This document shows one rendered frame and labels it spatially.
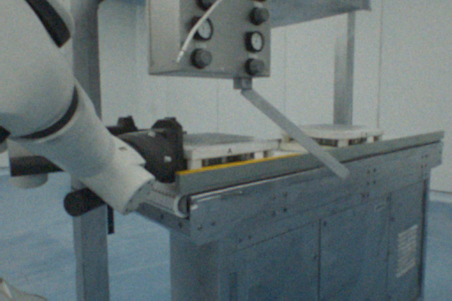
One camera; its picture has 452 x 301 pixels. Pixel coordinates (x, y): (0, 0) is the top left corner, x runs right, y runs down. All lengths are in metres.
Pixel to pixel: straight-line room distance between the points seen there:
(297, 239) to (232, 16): 0.61
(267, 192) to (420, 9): 3.56
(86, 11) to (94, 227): 0.48
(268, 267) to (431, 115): 3.31
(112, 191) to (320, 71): 4.09
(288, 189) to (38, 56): 0.67
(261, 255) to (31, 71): 0.73
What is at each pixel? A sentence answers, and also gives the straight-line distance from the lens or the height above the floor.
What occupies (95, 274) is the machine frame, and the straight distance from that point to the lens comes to 0.94.
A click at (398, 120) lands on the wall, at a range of 4.13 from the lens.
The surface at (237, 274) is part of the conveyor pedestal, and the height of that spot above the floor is 0.60.
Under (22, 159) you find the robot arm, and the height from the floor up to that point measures 0.89.
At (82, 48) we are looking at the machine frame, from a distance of 0.86.
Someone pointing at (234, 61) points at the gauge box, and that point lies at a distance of 0.66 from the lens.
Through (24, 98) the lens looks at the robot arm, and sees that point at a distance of 0.29.
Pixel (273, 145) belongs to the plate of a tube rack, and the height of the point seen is 0.89.
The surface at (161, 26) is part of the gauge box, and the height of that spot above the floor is 1.12.
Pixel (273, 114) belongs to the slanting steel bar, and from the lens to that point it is 0.75.
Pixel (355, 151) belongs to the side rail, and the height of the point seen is 0.85.
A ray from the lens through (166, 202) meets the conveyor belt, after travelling 0.68.
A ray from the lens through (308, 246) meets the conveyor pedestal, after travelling 1.05.
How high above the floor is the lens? 0.99
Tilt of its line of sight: 6 degrees down
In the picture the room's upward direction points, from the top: straight up
